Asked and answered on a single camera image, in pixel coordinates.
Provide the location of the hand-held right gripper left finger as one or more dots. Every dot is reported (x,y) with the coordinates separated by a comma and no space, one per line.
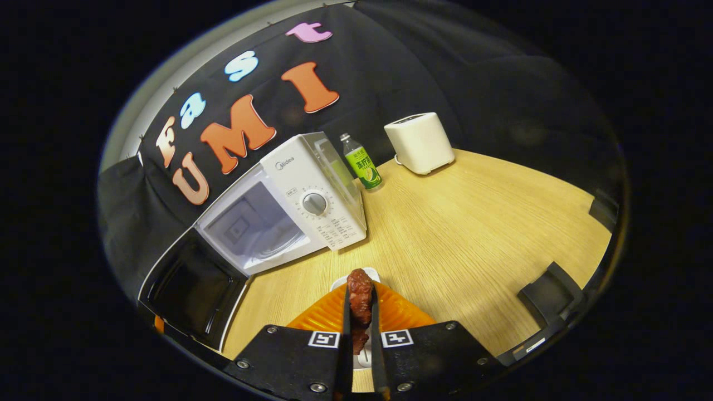
(346,345)

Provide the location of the white rectangular food tray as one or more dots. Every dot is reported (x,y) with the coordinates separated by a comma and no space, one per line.
(337,285)

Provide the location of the white toaster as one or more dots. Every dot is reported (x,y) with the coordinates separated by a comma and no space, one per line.
(420,142)

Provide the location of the green label drink bottle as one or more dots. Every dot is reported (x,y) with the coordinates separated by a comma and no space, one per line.
(365,167)

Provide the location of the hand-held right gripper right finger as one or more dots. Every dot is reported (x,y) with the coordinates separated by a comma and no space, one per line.
(376,356)

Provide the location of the red meat slice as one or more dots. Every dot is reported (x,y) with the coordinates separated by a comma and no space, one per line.
(360,295)

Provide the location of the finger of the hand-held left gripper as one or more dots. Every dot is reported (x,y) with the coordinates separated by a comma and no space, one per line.
(159,324)

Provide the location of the white microwave oven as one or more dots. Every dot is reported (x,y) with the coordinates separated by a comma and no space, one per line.
(323,184)

